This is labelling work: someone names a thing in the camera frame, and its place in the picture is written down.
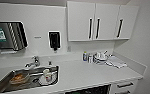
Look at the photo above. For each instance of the blue dish soap bottle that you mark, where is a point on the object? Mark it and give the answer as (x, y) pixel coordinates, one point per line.
(85, 56)

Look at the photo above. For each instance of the white wall outlet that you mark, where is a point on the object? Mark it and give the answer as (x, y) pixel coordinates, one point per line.
(69, 48)

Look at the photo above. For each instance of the chrome sink faucet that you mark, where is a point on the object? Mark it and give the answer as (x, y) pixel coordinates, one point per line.
(32, 61)

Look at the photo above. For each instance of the small white bottle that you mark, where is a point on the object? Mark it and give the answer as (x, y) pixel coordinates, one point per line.
(90, 58)

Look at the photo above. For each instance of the white upper wall cabinet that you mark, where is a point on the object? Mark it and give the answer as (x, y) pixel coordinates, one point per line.
(101, 20)

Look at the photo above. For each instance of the stainless steel dishwasher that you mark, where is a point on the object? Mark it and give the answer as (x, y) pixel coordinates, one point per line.
(91, 90)

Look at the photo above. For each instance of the stainless steel sink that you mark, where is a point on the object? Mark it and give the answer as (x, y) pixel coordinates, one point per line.
(1, 85)

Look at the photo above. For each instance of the black wall soap dispenser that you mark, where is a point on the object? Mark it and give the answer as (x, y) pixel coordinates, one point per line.
(54, 40)

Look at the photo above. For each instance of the orange bowl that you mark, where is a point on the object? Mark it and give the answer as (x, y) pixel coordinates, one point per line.
(18, 78)

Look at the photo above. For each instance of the steel paper towel dispenser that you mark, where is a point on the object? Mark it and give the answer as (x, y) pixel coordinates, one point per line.
(7, 35)

